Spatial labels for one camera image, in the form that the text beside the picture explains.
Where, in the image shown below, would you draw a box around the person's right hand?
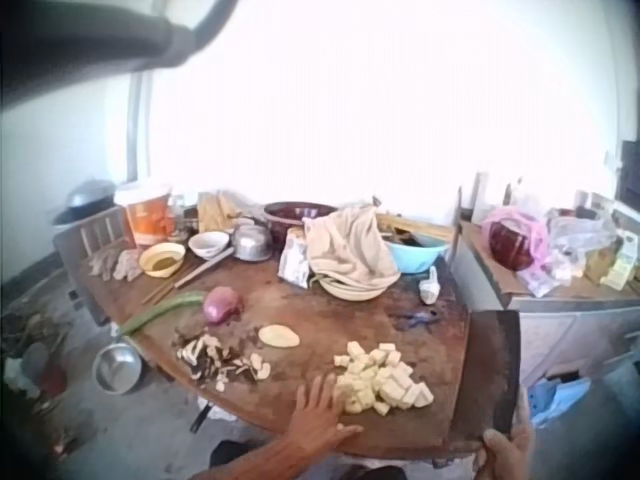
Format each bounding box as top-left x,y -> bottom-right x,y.
480,394 -> 534,480

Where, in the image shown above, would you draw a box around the person's left hand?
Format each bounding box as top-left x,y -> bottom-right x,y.
288,373 -> 365,454

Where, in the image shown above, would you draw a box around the dark steel cleaver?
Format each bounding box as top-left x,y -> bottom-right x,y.
451,308 -> 523,455

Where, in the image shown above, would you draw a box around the pile of potato cubes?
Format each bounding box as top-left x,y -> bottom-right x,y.
333,340 -> 436,417

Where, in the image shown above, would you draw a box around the blue plastic bag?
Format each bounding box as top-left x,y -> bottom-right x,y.
526,375 -> 594,427

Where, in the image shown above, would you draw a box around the wide white bowl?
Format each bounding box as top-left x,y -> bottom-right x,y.
316,273 -> 396,303

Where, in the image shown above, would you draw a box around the blue scissors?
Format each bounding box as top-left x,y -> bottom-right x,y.
388,308 -> 442,332

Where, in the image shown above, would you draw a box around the white cabinet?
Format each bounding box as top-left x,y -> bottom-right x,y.
451,185 -> 640,387

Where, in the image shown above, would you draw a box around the red onion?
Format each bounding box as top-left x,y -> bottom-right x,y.
202,285 -> 245,324

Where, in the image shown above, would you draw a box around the white plastic packet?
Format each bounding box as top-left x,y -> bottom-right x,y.
277,226 -> 315,290

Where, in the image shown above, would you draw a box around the white garlic bulb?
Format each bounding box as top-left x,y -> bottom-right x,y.
418,265 -> 442,306

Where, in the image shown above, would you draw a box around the beige cloth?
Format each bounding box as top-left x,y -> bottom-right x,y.
302,205 -> 402,292

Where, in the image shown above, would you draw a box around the long metal knife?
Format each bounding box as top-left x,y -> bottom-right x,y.
173,248 -> 235,290

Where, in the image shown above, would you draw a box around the small metal pot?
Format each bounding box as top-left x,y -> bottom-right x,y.
230,224 -> 275,263

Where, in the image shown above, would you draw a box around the light blue bowl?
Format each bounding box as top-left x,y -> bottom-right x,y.
386,233 -> 450,275

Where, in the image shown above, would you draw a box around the green cucumber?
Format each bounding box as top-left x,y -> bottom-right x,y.
118,290 -> 207,336

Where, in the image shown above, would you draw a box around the wooden chopsticks pair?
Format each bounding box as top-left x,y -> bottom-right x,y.
141,262 -> 201,307

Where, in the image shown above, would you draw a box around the dark red basin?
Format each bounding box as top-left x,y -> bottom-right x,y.
262,200 -> 339,242

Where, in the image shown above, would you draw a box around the small white bowl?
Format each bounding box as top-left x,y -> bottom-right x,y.
187,230 -> 231,262

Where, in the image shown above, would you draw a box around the steel bowl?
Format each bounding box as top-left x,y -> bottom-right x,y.
91,341 -> 144,395

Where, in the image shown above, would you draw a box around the pink bag with red bowl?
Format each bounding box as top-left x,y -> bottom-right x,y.
481,206 -> 552,282

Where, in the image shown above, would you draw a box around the yellow packet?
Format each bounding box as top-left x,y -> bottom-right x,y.
598,238 -> 640,292

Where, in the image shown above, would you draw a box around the yellow plastic bowl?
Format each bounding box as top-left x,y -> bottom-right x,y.
138,242 -> 187,279

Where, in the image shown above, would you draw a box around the bundle of yellow dried sticks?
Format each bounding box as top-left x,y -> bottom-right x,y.
197,190 -> 247,234

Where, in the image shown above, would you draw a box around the clear plastic bags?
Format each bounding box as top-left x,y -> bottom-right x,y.
546,203 -> 620,282

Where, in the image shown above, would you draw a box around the ginger pieces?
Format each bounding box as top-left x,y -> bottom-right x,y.
88,247 -> 144,283

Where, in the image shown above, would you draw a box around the orange plastic bucket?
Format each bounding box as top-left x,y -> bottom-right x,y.
113,181 -> 174,249

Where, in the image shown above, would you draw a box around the heap of clutter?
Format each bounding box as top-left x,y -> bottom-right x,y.
0,308 -> 77,401

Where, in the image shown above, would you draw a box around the grey wooden chair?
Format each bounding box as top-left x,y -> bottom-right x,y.
51,205 -> 132,329

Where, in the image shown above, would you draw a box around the black appliance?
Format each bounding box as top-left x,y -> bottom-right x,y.
618,139 -> 640,207

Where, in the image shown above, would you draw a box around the grey metal wok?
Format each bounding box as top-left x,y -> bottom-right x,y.
51,178 -> 119,227

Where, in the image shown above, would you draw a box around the dark grey pipe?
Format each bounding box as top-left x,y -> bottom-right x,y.
0,0 -> 237,117

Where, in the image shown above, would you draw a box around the grey window frame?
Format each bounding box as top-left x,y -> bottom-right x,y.
124,69 -> 152,182

